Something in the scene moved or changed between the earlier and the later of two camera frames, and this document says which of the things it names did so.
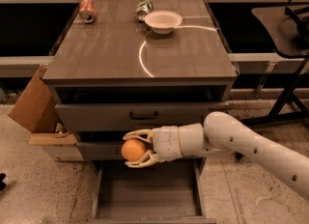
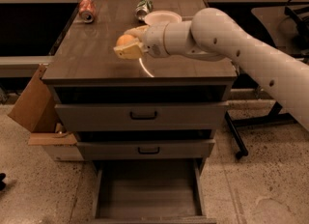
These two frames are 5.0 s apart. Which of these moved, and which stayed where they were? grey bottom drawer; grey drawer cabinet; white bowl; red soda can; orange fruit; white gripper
Moved: white gripper; orange fruit
Stayed: grey bottom drawer; white bowl; red soda can; grey drawer cabinet
